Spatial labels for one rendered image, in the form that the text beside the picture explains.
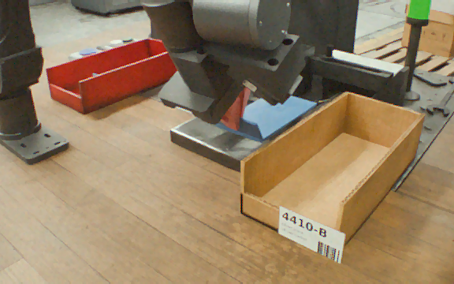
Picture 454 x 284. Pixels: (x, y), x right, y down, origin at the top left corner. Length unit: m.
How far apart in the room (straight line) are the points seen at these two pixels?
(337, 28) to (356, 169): 0.45
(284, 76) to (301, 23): 0.64
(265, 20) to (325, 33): 0.64
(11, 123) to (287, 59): 0.45
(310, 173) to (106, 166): 0.27
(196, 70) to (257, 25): 0.09
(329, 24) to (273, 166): 0.52
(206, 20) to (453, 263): 0.34
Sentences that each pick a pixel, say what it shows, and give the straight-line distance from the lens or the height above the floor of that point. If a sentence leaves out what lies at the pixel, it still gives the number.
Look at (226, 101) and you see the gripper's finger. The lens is 0.42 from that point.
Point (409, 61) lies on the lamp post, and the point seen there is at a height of 0.97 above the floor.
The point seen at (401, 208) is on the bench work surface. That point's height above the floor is 0.90.
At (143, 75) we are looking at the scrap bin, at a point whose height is 0.93.
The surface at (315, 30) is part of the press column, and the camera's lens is 0.97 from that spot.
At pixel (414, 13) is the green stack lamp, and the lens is 0.80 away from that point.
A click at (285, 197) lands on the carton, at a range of 0.50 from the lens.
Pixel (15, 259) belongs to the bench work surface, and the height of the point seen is 0.90.
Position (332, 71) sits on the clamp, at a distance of 0.74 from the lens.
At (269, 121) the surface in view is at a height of 0.96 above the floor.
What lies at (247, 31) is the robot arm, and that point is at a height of 1.12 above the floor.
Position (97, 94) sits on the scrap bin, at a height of 0.93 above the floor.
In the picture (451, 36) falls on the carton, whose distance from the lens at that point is 4.01.
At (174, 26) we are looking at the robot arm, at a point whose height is 1.12.
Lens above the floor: 1.20
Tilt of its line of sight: 29 degrees down
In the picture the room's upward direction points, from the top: straight up
